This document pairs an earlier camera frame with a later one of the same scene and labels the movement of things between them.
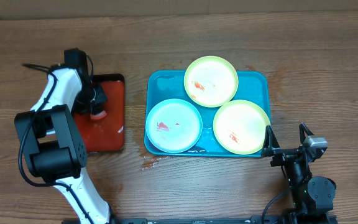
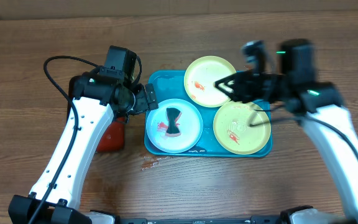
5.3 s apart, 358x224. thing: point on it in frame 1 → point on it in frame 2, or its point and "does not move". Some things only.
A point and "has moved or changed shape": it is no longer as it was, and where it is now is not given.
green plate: x=211 y=81 does not move
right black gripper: x=282 y=154 → x=239 y=86
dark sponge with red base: x=97 y=114 has moved or changed shape
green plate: x=240 y=127 does not move
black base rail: x=255 y=219 does not move
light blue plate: x=173 y=126 does not move
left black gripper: x=101 y=97 → x=143 y=104
